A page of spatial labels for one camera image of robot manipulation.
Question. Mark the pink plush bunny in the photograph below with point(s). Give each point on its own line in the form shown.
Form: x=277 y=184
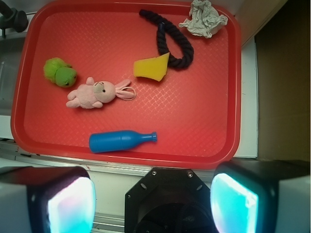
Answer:
x=94 y=94

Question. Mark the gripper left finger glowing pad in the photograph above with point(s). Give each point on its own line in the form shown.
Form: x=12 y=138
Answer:
x=46 y=200

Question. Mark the crumpled white paper towel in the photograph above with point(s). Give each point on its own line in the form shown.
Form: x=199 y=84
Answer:
x=205 y=20

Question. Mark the yellow sponge piece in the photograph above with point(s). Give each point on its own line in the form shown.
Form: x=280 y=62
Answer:
x=152 y=68

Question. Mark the green plush frog toy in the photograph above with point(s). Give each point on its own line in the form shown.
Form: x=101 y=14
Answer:
x=58 y=72

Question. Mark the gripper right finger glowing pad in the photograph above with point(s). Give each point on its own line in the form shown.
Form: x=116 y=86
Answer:
x=252 y=196

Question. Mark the red plastic tray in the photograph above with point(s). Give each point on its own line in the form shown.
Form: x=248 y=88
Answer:
x=196 y=112

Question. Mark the black clamp knob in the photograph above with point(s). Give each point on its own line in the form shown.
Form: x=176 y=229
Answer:
x=11 y=18

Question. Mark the blue plastic bottle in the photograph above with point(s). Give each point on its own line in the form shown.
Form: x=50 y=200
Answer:
x=119 y=140

